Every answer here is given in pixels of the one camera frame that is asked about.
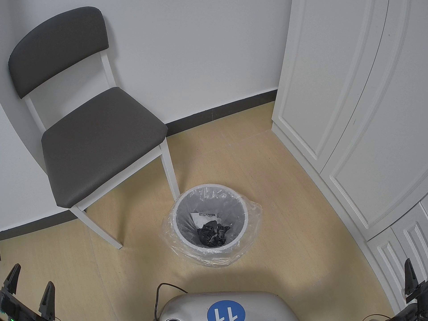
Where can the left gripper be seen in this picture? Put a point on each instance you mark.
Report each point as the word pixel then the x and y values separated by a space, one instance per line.
pixel 16 308

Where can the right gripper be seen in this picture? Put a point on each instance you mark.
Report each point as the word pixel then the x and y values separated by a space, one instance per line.
pixel 416 299

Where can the clear plastic bag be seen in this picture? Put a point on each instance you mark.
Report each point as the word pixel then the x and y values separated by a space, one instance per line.
pixel 252 226

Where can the white paper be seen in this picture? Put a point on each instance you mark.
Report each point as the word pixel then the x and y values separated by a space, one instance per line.
pixel 204 217

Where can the black plastic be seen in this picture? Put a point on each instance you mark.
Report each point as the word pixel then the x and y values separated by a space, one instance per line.
pixel 214 234

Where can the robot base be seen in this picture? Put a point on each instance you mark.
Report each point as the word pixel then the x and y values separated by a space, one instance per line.
pixel 187 309

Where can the white trash bin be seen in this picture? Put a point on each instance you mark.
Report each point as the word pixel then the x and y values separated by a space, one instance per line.
pixel 177 219

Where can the grey padded white chair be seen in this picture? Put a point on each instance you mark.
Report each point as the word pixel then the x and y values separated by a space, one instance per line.
pixel 100 129

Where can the white wardrobe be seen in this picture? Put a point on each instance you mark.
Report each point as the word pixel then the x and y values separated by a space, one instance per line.
pixel 334 79

